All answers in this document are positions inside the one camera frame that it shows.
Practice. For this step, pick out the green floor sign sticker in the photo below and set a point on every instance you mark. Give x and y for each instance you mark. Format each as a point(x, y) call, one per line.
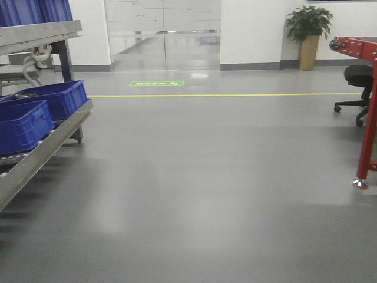
point(173, 83)

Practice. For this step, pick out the glass double door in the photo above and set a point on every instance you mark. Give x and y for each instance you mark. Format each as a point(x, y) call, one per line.
point(164, 35)

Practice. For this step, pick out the far blue plastic crate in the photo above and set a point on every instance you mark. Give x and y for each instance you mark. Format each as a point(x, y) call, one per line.
point(63, 99)

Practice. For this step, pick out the blue plastic crate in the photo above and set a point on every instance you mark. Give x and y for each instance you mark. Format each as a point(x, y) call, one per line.
point(63, 99)
point(23, 125)

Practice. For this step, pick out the near blue plastic crate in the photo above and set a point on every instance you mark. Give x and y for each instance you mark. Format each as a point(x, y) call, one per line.
point(23, 125)

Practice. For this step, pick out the potted green plant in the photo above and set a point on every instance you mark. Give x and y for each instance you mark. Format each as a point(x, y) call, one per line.
point(305, 26)

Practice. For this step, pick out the black office chair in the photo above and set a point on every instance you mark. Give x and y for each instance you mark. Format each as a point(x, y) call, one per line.
point(358, 76)

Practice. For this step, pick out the blue bin on upper rack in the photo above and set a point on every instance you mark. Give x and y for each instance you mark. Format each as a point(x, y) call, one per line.
point(25, 12)

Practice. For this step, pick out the red conveyor frame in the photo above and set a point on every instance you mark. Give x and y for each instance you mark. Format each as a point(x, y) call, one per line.
point(363, 48)

